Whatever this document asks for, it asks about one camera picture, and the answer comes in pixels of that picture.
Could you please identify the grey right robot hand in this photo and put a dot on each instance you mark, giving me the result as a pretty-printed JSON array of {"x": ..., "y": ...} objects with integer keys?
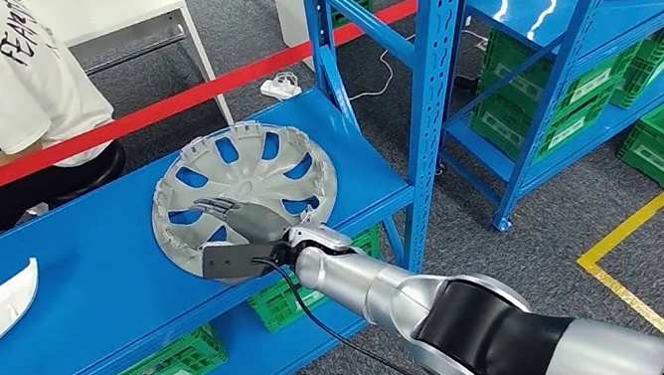
[{"x": 257, "y": 221}]

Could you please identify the grey plastic wheel hubcap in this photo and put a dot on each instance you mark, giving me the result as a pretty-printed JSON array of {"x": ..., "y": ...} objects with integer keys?
[{"x": 249, "y": 172}]

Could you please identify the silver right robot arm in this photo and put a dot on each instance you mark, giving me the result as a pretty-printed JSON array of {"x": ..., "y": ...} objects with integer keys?
[{"x": 374, "y": 286}]

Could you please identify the blue metal shelf rack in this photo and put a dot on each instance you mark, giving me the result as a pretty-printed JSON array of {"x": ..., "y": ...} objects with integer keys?
[
  {"x": 85, "y": 272},
  {"x": 543, "y": 6}
]

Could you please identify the white power strip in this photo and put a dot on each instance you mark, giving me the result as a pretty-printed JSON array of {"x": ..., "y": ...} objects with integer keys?
[{"x": 281, "y": 87}]

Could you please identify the red barrier belt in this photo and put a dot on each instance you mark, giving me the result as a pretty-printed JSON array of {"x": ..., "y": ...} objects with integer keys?
[{"x": 160, "y": 110}]

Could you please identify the black round stool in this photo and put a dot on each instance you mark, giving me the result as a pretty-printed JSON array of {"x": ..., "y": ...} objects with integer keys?
[{"x": 102, "y": 169}]

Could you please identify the white desk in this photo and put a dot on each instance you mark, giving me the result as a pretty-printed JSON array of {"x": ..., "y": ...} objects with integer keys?
[{"x": 130, "y": 4}]

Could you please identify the person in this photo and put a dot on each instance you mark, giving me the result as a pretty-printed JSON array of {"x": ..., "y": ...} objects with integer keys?
[{"x": 8, "y": 77}]

